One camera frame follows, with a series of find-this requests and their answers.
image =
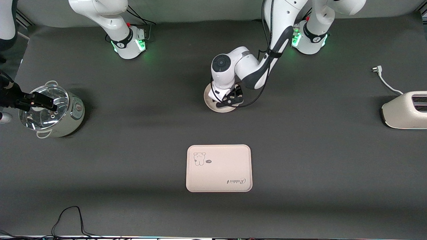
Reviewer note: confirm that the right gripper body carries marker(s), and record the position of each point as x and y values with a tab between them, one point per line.
12	96

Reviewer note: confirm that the round beige plate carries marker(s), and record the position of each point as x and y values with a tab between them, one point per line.
227	110

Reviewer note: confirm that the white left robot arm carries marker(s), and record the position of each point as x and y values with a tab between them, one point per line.
283	16

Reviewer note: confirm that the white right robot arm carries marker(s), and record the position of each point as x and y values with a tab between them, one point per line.
116	30

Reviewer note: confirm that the beige rectangular rabbit tray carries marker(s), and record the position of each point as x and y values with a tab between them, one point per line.
218	171

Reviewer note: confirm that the glass pot lid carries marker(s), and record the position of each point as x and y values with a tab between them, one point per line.
50	118

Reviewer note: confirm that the pale green electric pot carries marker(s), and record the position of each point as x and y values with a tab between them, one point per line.
75	116

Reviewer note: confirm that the cream toaster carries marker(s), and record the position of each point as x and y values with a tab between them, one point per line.
400	113

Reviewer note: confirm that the aluminium frame rail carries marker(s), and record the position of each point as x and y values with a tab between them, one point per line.
23	18

